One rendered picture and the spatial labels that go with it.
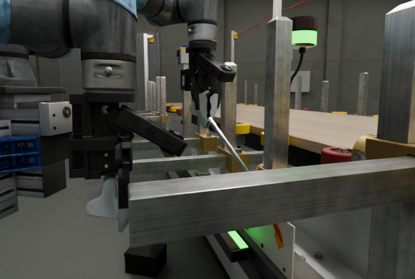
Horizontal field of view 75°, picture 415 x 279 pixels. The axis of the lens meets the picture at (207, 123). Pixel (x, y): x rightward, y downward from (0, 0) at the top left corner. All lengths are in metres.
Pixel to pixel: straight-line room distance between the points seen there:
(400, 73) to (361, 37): 7.43
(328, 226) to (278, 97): 0.40
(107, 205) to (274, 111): 0.33
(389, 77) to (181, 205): 0.26
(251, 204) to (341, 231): 0.58
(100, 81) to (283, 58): 0.32
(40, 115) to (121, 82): 0.50
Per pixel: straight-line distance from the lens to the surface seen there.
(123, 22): 0.40
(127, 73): 0.39
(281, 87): 0.53
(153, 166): 0.68
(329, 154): 0.57
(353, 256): 0.76
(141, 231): 0.17
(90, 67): 0.39
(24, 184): 0.94
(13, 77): 0.96
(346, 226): 0.74
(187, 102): 1.24
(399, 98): 0.34
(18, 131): 0.92
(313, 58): 7.42
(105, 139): 0.39
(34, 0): 0.41
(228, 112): 0.75
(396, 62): 0.34
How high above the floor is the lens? 1.02
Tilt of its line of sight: 6 degrees down
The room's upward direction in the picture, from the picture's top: straight up
